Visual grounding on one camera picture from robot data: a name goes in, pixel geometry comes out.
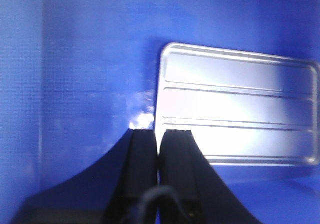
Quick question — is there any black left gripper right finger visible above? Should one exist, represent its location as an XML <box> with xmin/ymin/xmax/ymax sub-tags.
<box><xmin>159</xmin><ymin>130</ymin><xmax>260</xmax><ymax>224</ymax></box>

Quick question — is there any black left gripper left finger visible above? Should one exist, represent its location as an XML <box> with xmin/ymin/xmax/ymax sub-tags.
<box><xmin>11</xmin><ymin>129</ymin><xmax>158</xmax><ymax>224</ymax></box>

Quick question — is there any small silver metal tray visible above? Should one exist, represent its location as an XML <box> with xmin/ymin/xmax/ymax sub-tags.
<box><xmin>154</xmin><ymin>42</ymin><xmax>320</xmax><ymax>166</ymax></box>

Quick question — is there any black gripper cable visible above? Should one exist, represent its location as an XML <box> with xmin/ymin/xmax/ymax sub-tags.
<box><xmin>134</xmin><ymin>186</ymin><xmax>193</xmax><ymax>224</ymax></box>

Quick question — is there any blue bin lower centre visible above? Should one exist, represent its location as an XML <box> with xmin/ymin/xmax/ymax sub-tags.
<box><xmin>0</xmin><ymin>0</ymin><xmax>320</xmax><ymax>224</ymax></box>

